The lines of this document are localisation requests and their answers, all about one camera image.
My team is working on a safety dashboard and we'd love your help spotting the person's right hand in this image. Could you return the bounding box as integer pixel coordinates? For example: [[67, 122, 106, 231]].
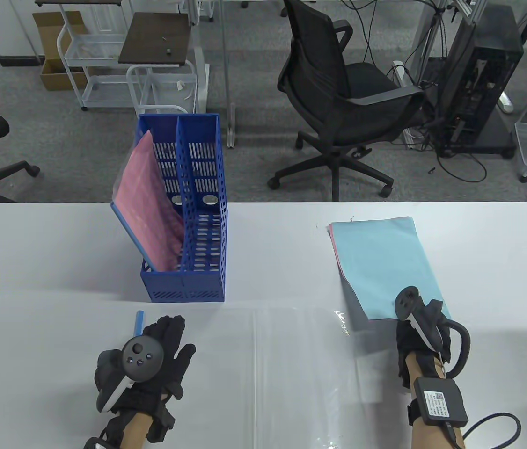
[[395, 302, 452, 389]]

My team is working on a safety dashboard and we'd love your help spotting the person's left hand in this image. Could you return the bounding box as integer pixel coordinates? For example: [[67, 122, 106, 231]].
[[116, 316, 197, 417]]

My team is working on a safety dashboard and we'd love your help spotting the light blue paper stack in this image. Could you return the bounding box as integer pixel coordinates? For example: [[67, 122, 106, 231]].
[[329, 216, 451, 323]]

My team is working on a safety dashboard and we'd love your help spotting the pink paper sheet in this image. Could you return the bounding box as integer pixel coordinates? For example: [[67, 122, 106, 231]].
[[327, 224, 355, 293]]

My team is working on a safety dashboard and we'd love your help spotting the person's left forearm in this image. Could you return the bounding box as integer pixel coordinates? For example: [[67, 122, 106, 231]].
[[120, 412, 153, 449]]

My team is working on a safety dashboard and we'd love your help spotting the person's right forearm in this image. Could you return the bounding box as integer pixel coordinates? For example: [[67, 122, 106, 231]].
[[404, 352, 466, 449]]

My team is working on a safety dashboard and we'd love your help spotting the blue plastic file rack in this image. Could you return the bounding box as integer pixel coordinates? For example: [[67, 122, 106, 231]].
[[135, 114, 228, 304]]

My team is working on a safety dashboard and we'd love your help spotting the grey hand controller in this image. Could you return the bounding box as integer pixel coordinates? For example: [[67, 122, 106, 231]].
[[95, 336, 166, 413], [395, 286, 471, 378]]

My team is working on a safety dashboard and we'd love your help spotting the black glove sensor module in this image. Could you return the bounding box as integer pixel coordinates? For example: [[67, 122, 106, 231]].
[[146, 406, 178, 443]]

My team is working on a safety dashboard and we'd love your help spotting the white power strip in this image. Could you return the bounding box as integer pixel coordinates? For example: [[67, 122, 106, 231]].
[[392, 60, 416, 90]]

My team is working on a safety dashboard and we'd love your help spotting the aluminium pole stand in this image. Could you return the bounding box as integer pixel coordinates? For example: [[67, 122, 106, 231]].
[[220, 0, 237, 149]]

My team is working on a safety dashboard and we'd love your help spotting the black computer tower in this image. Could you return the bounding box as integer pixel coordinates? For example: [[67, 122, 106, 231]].
[[434, 5, 525, 159]]

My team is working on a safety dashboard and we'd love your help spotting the cardboard box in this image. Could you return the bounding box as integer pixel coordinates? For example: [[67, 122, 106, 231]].
[[33, 11, 88, 91]]

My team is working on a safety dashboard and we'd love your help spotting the wood-top side table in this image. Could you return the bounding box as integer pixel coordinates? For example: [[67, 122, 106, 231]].
[[118, 13, 209, 116]]

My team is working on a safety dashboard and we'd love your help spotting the black mesh-back office chair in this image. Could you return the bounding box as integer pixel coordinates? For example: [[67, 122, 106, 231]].
[[267, 0, 425, 203]]

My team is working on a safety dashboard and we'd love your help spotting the white cabinet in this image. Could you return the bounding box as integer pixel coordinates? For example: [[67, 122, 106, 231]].
[[0, 0, 45, 67]]

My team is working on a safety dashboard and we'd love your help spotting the black cable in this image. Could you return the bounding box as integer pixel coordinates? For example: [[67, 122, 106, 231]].
[[444, 412, 522, 449]]

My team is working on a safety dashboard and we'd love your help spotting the white wire cart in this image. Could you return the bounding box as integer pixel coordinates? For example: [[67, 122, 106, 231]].
[[57, 21, 141, 111]]

